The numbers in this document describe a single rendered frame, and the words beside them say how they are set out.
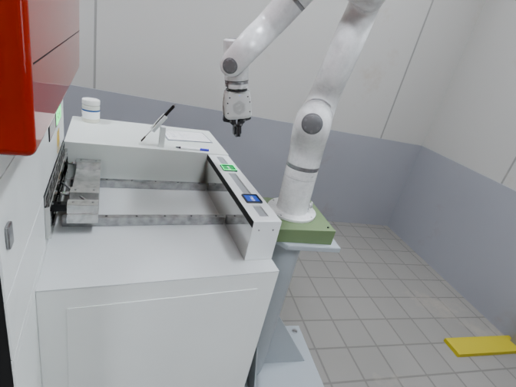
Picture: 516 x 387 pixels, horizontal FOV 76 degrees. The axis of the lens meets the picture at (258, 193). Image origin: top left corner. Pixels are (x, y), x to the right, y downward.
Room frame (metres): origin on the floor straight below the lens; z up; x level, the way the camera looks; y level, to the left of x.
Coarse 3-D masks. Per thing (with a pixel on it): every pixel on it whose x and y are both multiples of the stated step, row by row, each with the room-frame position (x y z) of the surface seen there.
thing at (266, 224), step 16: (224, 160) 1.31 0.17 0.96; (224, 176) 1.13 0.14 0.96; (240, 176) 1.17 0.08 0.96; (240, 192) 1.02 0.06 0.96; (256, 192) 1.06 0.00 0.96; (256, 208) 0.94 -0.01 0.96; (256, 224) 0.85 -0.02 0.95; (272, 224) 0.87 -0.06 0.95; (256, 240) 0.86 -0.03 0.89; (272, 240) 0.88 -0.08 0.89; (256, 256) 0.86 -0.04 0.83
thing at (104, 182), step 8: (72, 184) 1.04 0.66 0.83; (104, 184) 1.09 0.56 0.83; (112, 184) 1.10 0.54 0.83; (120, 184) 1.11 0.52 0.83; (128, 184) 1.12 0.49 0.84; (136, 184) 1.14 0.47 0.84; (144, 184) 1.15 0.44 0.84; (152, 184) 1.17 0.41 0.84; (160, 184) 1.18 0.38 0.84; (168, 184) 1.19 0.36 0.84; (176, 184) 1.21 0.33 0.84; (184, 184) 1.22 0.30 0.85; (192, 184) 1.24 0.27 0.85; (200, 184) 1.26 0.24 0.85
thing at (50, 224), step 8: (64, 152) 1.04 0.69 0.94; (64, 160) 1.00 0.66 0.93; (64, 168) 1.06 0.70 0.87; (56, 176) 0.86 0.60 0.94; (64, 176) 1.01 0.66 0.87; (56, 184) 0.82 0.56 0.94; (56, 192) 0.80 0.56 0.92; (48, 200) 0.73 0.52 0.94; (56, 200) 0.84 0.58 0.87; (48, 208) 0.70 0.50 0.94; (48, 216) 0.69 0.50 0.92; (56, 216) 0.79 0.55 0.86; (48, 224) 0.69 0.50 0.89; (48, 232) 0.69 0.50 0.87
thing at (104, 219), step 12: (108, 216) 0.86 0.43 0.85; (120, 216) 0.88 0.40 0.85; (132, 216) 0.89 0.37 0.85; (144, 216) 0.91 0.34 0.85; (156, 216) 0.93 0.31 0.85; (168, 216) 0.94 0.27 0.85; (180, 216) 0.96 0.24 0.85; (192, 216) 0.98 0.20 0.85; (204, 216) 1.00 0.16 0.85; (216, 216) 1.02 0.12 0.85
